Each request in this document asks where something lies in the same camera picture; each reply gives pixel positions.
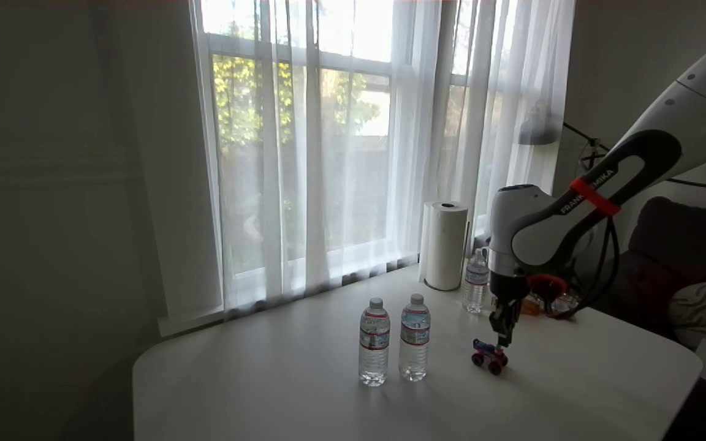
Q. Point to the white sheer curtain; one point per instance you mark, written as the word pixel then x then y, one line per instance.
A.
pixel 291 145

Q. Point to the clear water bottle near towel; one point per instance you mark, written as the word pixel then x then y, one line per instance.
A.
pixel 476 281

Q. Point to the clear water bottle red label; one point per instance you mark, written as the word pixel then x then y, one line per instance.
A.
pixel 373 346

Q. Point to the red and blue toy car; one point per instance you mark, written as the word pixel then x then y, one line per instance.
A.
pixel 489 355

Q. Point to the dark sofa with cushion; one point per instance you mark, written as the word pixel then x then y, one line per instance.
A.
pixel 661 283

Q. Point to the clear plastic water bottle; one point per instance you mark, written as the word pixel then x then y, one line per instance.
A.
pixel 414 330

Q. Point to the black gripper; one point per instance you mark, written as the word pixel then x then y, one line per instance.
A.
pixel 509 299

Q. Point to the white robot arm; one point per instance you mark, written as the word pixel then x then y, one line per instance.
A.
pixel 533 233

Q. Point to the white paper towel roll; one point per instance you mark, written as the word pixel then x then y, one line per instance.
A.
pixel 444 246

